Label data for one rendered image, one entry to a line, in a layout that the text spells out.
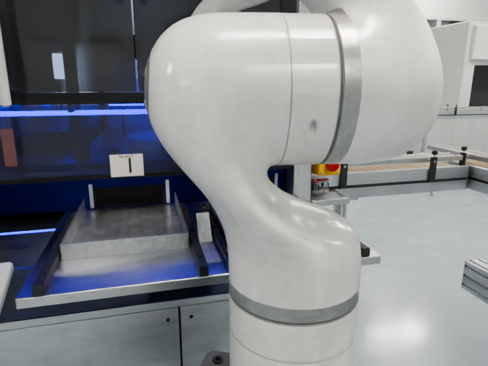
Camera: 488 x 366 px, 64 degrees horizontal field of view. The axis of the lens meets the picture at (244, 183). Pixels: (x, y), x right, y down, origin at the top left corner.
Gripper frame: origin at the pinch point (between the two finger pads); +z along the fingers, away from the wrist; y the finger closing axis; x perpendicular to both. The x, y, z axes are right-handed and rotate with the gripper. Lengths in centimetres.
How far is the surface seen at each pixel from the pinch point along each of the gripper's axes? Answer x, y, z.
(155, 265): -19.8, 1.6, 11.9
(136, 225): -26.8, -21.4, 10.8
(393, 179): 58, -53, 11
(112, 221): -33.4, -24.9, 10.4
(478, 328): 128, -90, 102
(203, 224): -9.7, -10.9, 8.2
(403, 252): 138, -184, 100
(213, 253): -8.0, -2.0, 12.0
